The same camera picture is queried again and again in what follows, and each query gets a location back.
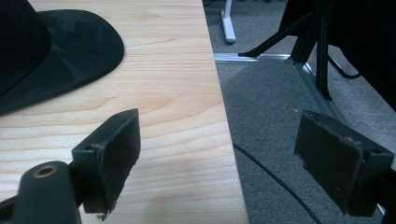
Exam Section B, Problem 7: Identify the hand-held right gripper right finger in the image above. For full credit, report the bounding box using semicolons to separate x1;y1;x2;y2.
293;109;396;217

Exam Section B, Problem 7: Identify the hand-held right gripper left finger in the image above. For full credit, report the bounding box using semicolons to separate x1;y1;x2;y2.
71;107;142;221

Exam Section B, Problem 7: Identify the black cap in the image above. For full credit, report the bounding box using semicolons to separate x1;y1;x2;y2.
0;0;125;116

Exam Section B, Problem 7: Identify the black curtain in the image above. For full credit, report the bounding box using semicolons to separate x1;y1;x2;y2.
277;0;396;113

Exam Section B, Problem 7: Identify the black metal stand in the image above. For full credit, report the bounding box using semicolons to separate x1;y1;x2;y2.
238;0;333;101

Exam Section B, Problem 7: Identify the white table leg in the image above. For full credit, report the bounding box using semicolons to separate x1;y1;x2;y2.
220;0;237;45

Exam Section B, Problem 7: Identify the thin black cable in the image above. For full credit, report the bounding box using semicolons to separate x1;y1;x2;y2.
327;55;362;80

